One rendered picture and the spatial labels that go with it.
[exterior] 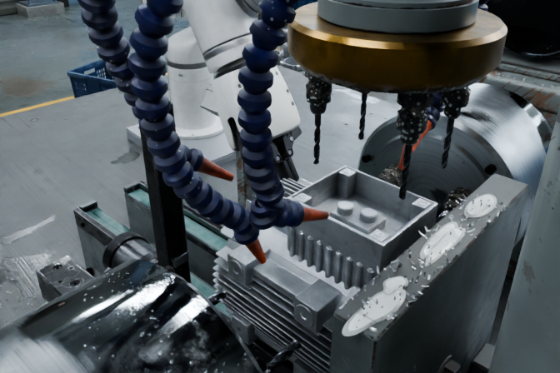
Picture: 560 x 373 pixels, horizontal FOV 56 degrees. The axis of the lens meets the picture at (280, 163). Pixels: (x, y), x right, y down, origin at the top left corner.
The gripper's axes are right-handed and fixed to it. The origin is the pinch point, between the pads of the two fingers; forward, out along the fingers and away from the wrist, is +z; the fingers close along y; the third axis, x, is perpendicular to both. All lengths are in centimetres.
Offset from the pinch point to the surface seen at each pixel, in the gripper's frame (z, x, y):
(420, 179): 8.0, 9.6, -14.7
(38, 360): 0.2, 15.6, 38.6
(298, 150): 5, -50, -51
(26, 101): -79, -356, -98
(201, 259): 10.3, -24.5, 3.0
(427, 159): 5.4, 11.8, -14.7
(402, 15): -11.8, 31.6, 11.3
